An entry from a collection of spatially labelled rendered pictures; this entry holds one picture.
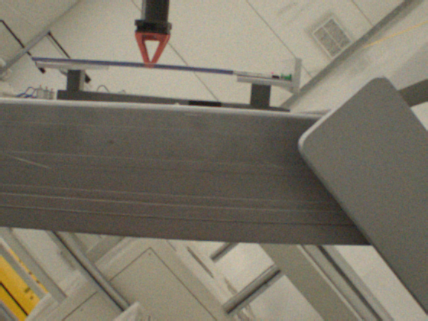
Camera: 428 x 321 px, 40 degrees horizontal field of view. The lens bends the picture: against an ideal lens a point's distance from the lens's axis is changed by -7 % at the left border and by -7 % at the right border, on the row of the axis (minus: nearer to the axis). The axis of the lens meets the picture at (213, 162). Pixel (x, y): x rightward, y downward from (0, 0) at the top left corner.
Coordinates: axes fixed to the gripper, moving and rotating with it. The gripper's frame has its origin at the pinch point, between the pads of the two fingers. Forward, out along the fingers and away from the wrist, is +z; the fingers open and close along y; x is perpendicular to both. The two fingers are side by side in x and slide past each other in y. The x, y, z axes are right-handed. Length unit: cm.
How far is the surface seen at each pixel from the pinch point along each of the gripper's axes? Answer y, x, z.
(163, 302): -40, 2, 67
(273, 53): -727, 60, -19
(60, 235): -35, -27, 49
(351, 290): 29, 40, 34
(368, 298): 29, 44, 35
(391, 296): -44, 69, 62
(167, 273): -41, 3, 58
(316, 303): 3, 39, 47
